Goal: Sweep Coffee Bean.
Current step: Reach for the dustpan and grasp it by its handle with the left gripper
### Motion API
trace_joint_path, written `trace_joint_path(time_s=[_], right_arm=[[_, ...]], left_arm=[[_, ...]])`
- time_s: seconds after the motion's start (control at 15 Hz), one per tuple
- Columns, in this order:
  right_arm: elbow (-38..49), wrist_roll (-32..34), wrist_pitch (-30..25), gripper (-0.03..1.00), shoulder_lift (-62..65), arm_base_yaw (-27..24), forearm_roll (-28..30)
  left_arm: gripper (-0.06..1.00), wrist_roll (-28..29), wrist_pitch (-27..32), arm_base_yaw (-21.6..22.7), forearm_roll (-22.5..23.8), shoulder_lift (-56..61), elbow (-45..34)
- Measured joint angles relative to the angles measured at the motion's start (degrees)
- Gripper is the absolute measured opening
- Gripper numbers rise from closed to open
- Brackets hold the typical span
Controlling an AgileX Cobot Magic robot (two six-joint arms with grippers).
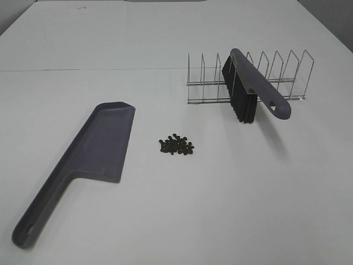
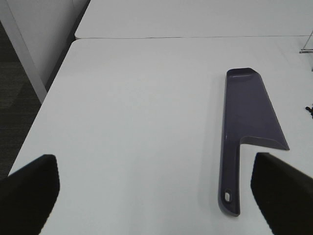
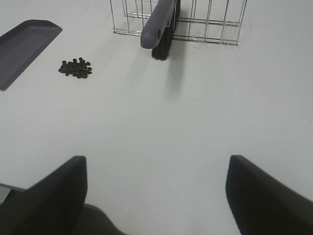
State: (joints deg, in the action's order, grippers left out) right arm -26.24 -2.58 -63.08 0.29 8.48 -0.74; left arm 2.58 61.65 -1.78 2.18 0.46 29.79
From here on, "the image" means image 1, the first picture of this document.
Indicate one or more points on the pile of coffee beans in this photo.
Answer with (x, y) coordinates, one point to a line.
(176, 144)

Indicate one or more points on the grey plastic dustpan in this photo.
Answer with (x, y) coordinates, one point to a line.
(97, 152)

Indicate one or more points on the grey brush black bristles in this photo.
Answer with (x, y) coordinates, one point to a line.
(246, 85)

